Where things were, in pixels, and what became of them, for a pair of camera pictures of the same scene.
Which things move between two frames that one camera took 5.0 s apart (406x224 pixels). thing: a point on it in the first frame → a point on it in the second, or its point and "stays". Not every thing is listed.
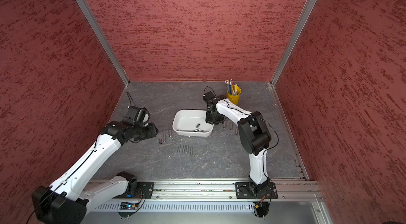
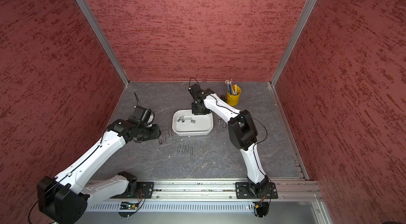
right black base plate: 256,190 stays
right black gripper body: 214,117 → 199,109
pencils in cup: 231,87 stays
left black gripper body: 144,132 stays
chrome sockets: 195,130 → 182,119
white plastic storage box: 192,123 stays
